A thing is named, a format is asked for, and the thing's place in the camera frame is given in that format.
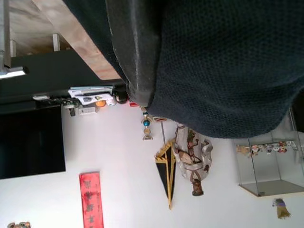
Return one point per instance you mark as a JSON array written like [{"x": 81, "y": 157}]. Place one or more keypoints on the stack of white papers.
[{"x": 90, "y": 95}]

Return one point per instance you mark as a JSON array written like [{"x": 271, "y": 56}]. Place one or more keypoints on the red calligraphy banner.
[{"x": 91, "y": 199}]

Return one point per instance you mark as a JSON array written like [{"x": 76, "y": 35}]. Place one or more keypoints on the small straw broom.
[{"x": 281, "y": 209}]

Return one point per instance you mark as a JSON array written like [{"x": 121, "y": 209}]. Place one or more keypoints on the orange ball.
[{"x": 100, "y": 103}]

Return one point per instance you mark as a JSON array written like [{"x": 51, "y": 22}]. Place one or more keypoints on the fabric puppet figurine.
[{"x": 192, "y": 154}]

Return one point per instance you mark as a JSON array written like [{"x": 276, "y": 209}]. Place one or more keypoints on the black television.
[{"x": 31, "y": 142}]

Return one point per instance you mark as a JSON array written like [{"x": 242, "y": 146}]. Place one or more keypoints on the white round pot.
[{"x": 111, "y": 102}]

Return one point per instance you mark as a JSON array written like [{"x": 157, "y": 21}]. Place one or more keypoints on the black logo T-shirt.
[{"x": 225, "y": 71}]

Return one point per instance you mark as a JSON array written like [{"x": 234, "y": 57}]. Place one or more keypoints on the black yellow umbrella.
[{"x": 166, "y": 171}]

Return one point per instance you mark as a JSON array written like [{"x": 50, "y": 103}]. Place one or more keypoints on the white wall socket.
[{"x": 87, "y": 111}]

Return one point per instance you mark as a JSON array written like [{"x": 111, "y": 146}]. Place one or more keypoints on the glass display cabinet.
[{"x": 268, "y": 187}]

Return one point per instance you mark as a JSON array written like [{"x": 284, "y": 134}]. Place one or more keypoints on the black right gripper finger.
[{"x": 137, "y": 59}]

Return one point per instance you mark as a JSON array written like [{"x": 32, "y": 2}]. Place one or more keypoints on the black plush toy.
[{"x": 121, "y": 97}]

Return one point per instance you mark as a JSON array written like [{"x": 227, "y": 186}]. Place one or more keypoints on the black TV console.
[{"x": 59, "y": 66}]

